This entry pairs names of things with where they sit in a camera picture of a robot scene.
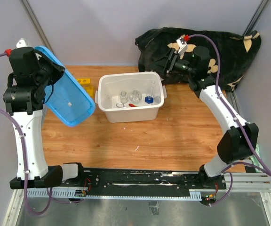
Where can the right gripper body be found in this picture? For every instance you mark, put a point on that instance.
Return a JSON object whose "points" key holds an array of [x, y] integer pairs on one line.
{"points": [[175, 65]]}

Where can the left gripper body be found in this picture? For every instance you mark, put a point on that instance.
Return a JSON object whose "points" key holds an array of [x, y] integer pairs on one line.
{"points": [[49, 72]]}

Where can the graduated cylinder blue base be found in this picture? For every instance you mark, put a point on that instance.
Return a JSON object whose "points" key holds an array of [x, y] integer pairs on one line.
{"points": [[149, 97]]}

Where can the blue plastic tray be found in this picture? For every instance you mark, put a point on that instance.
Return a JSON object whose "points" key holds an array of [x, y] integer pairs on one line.
{"points": [[69, 101]]}

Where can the glass petri dish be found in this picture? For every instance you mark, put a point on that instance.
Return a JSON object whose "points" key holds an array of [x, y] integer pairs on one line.
{"points": [[135, 97]]}

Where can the white plastic bin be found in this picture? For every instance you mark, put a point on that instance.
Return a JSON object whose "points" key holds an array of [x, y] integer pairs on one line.
{"points": [[110, 87]]}

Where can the metal crucible tongs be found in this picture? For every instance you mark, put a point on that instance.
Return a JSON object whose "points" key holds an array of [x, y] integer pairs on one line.
{"points": [[120, 105]]}

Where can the small glass beaker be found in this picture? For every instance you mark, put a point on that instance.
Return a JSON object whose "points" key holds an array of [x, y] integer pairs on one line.
{"points": [[123, 97]]}

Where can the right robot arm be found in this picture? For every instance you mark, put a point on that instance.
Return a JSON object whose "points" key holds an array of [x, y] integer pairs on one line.
{"points": [[239, 137]]}

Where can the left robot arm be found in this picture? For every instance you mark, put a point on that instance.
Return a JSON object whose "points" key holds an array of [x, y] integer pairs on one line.
{"points": [[24, 98]]}

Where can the black floral blanket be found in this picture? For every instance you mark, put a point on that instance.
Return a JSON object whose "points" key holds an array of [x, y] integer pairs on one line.
{"points": [[231, 54]]}

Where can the yellow test tube rack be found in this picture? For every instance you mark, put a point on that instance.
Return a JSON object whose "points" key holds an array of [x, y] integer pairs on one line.
{"points": [[88, 87]]}

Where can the green printed cloth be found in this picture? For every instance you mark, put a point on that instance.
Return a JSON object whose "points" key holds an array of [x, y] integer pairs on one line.
{"points": [[255, 161]]}

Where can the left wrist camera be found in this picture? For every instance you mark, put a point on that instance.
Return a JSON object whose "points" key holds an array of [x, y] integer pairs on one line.
{"points": [[20, 44]]}

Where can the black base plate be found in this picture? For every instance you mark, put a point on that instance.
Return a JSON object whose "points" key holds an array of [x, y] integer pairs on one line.
{"points": [[139, 183]]}

